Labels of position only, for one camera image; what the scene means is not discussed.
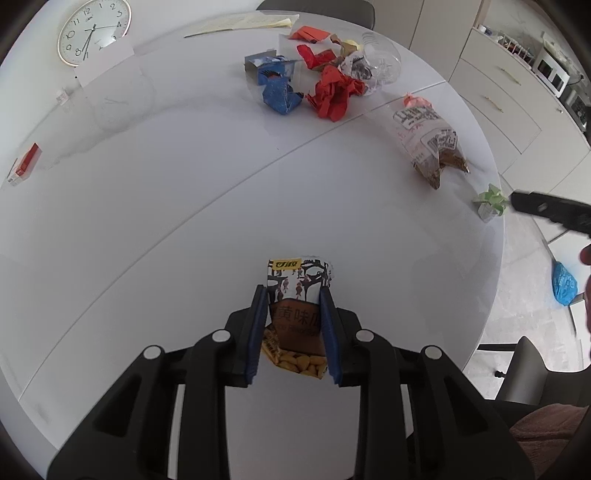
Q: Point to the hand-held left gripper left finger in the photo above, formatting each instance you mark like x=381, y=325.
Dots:
x=256, y=334

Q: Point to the crumpled red paper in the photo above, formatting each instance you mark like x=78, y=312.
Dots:
x=334, y=92

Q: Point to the red twisted wrapper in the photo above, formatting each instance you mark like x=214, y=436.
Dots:
x=316, y=56

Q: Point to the white microwave oven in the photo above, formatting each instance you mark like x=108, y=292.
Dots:
x=551, y=69

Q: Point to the brown cloth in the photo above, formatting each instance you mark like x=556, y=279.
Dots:
x=551, y=424

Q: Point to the small white bottle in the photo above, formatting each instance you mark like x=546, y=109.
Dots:
x=60, y=97

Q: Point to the open notebook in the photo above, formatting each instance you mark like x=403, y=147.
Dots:
x=240, y=22

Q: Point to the clear plastic bottle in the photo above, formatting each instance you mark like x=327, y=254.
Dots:
x=381, y=60

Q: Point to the clear bag with brown snacks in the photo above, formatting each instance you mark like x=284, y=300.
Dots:
x=431, y=143

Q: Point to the person's right hand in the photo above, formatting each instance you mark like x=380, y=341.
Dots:
x=588, y=300

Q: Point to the tall white cabinet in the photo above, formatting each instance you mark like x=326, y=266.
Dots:
x=429, y=27

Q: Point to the blue plastic bag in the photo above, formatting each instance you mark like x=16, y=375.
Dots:
x=564, y=284

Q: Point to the black and white snack packet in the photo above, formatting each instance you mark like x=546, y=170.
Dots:
x=295, y=286

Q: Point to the crumpled blue wrapper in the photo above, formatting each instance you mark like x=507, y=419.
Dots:
x=279, y=94

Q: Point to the white drawer cabinet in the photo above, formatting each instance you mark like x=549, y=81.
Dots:
x=503, y=92

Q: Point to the gold wrapper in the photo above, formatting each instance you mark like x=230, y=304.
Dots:
x=349, y=46

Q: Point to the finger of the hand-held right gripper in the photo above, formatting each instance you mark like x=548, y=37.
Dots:
x=545, y=207

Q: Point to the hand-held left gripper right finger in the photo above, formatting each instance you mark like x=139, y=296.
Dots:
x=328, y=339

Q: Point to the white card box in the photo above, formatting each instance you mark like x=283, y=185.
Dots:
x=104, y=64

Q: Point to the white paper piece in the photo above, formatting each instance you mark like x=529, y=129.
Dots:
x=288, y=46

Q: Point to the white round wall clock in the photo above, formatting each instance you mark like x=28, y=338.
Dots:
x=93, y=31

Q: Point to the dark grey armchair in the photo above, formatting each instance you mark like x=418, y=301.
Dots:
x=526, y=374

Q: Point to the grey chair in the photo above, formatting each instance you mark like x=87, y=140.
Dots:
x=318, y=7

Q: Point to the red and white small box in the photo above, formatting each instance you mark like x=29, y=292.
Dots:
x=24, y=165

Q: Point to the black and white crumpled wrapper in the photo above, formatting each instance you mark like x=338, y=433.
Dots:
x=356, y=68

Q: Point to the blue and white carton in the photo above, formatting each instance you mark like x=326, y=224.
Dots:
x=268, y=67

